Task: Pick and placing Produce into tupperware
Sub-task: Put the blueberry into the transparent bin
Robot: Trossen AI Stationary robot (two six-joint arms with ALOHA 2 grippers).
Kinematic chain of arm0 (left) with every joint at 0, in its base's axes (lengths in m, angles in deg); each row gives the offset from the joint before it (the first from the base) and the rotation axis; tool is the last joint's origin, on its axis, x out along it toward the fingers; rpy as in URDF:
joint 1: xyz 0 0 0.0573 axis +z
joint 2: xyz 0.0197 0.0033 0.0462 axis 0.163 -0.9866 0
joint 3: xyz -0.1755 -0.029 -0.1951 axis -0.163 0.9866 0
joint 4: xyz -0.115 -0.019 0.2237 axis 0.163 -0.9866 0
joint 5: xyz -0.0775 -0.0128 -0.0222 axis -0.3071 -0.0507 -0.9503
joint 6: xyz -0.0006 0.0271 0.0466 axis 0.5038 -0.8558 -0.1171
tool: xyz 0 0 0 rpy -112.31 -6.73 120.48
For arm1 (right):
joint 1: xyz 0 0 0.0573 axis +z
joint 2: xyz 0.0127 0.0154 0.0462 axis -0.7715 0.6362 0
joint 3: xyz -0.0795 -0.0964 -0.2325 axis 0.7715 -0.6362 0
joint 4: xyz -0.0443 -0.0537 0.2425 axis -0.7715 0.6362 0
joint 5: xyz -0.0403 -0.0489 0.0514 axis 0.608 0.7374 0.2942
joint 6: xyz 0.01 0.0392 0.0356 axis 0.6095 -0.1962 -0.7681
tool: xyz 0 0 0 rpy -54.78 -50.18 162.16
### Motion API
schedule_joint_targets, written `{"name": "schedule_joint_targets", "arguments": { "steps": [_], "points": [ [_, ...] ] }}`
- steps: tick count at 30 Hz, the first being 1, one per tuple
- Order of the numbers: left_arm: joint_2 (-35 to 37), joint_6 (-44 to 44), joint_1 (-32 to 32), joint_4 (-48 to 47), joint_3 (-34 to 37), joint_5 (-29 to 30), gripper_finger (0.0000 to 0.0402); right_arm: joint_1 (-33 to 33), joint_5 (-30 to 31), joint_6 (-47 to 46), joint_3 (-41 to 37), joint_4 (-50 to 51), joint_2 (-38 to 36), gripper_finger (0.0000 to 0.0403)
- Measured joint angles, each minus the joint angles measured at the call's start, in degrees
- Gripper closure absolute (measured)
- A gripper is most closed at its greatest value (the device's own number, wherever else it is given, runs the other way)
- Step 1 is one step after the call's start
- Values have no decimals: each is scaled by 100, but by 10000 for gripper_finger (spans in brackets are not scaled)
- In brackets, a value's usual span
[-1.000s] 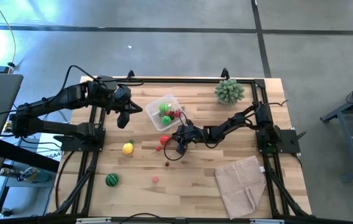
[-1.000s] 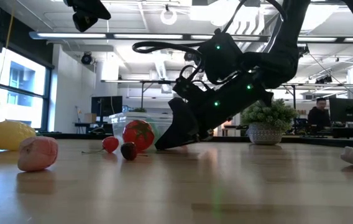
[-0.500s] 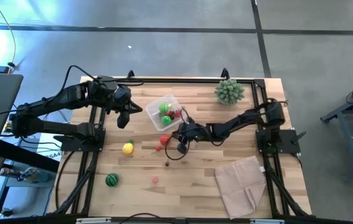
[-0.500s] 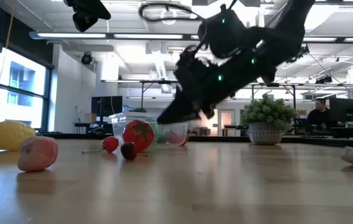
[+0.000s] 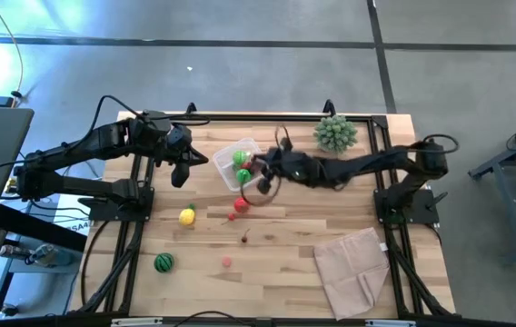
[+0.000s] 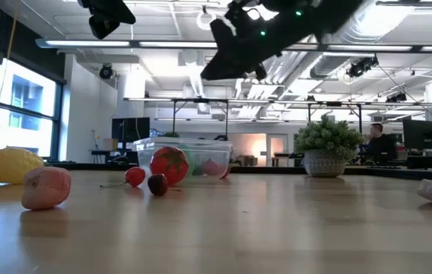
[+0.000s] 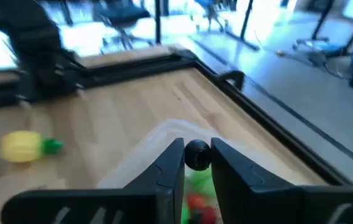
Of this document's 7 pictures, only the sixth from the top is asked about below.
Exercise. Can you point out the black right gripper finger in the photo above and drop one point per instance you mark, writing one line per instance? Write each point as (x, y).
(242, 30)
(235, 64)

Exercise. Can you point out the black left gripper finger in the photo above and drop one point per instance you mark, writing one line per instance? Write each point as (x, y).
(119, 17)
(119, 7)

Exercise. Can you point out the red toy tomato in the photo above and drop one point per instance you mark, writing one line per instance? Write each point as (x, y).
(169, 167)

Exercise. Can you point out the clear plastic tupperware container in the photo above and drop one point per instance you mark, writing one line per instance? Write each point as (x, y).
(143, 152)

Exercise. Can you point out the dark red toy cherry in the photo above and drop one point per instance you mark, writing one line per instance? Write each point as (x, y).
(158, 185)

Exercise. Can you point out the yellow lemon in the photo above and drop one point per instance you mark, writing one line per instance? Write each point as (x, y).
(10, 165)

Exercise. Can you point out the pink toy peach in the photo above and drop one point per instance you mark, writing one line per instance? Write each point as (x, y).
(45, 188)

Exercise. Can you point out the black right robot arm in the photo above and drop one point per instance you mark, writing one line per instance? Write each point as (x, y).
(337, 15)

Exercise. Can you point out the black overhead beam with lights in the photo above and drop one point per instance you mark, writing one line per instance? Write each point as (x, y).
(134, 43)

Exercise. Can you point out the small background green plant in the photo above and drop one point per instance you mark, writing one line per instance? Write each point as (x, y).
(170, 134)

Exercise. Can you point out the black computer monitor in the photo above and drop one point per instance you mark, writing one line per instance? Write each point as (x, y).
(130, 129)
(424, 135)

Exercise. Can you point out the potted artificial green plant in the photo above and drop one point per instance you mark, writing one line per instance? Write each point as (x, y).
(328, 139)

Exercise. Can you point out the person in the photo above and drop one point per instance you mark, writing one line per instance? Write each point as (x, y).
(381, 146)

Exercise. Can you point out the black metal background frame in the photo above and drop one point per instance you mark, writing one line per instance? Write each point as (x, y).
(334, 103)
(201, 100)

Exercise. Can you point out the black hanging camera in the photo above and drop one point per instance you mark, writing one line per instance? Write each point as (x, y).
(362, 66)

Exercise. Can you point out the black aluminium table frame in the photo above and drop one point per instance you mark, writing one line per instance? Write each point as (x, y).
(269, 170)

